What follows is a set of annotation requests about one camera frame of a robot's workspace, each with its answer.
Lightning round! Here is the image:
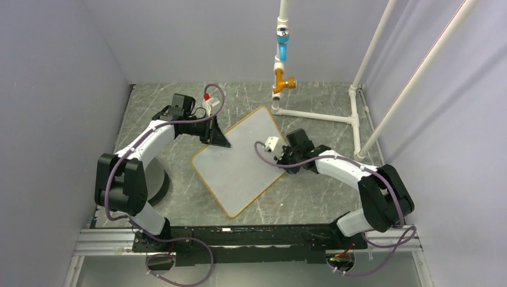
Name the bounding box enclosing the blue pipe valve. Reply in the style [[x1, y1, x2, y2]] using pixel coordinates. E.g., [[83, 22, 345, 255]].
[[276, 25, 290, 62]]

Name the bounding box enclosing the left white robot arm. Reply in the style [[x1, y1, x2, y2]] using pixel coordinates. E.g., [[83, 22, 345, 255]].
[[94, 93, 231, 251]]

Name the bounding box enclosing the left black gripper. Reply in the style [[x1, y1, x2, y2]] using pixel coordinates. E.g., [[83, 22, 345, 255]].
[[185, 114, 231, 148]]

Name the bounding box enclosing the aluminium frame rail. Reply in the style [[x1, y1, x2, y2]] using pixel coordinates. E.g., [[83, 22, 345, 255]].
[[74, 228, 406, 256]]

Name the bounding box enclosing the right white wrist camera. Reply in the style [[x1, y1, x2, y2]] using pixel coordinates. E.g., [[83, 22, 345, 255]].
[[264, 136, 283, 154]]

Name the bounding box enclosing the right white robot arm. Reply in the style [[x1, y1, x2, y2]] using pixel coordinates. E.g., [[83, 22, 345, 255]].
[[264, 129, 415, 248]]

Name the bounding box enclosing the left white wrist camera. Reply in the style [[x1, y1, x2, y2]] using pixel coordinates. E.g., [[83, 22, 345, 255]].
[[201, 93, 221, 116]]

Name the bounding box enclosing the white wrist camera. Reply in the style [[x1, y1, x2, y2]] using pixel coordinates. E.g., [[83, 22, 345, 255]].
[[201, 93, 221, 116], [264, 136, 283, 154]]

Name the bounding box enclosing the white pvc pipe frame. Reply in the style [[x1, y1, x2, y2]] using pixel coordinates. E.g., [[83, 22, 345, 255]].
[[270, 1, 478, 160]]

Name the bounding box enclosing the yellow framed whiteboard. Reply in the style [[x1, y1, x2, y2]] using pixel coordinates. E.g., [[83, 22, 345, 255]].
[[191, 106, 285, 218]]

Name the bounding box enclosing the orange faucet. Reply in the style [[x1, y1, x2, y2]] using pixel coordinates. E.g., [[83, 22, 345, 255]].
[[273, 69, 297, 94]]

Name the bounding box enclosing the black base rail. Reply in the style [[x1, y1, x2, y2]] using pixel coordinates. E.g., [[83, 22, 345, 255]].
[[132, 224, 367, 267]]

